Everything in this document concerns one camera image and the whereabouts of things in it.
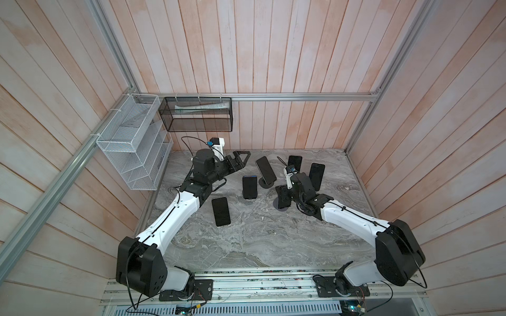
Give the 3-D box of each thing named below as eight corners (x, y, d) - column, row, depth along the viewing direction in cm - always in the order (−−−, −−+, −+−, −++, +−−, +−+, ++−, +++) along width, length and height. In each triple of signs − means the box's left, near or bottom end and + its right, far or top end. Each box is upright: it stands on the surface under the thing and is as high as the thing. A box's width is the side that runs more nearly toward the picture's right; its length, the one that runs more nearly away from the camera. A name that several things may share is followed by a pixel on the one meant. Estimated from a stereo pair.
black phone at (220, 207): (216, 227, 92) (213, 215, 82) (215, 212, 97) (211, 199, 87) (230, 224, 93) (228, 212, 83) (228, 209, 98) (226, 196, 88)
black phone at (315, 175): (304, 191, 105) (311, 174, 93) (305, 179, 110) (312, 162, 98) (316, 194, 104) (324, 176, 92) (316, 182, 109) (325, 164, 97)
